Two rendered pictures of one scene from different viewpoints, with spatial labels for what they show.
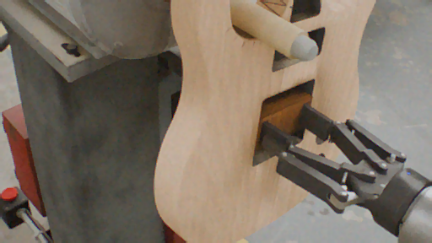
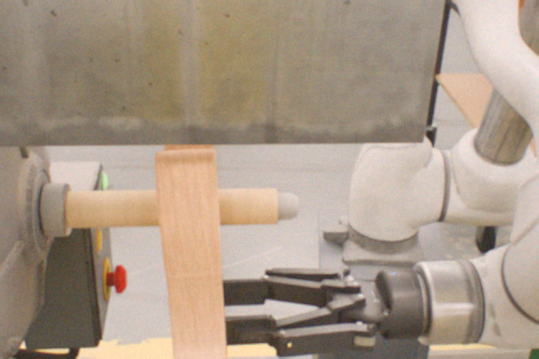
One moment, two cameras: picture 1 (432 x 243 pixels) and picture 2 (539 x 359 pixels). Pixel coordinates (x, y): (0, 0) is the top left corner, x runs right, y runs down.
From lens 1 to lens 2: 0.41 m
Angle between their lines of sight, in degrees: 39
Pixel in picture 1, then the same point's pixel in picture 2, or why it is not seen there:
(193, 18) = (210, 228)
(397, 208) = (416, 308)
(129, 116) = not seen: outside the picture
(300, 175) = (312, 340)
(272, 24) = (243, 198)
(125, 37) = (17, 325)
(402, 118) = not seen: hidden behind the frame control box
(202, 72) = (212, 290)
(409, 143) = not seen: hidden behind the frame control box
